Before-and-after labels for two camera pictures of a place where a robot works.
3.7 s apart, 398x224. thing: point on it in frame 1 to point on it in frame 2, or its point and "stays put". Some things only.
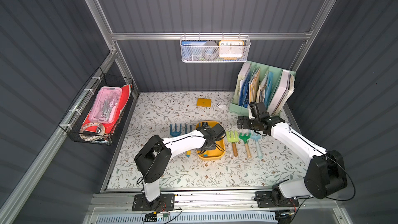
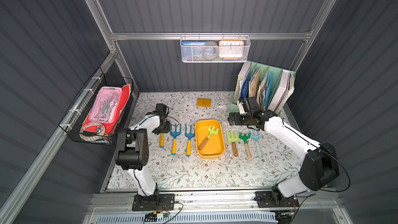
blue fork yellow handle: (188, 153) stays put
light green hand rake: (233, 140) stays put
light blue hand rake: (256, 137) stays put
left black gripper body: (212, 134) to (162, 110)
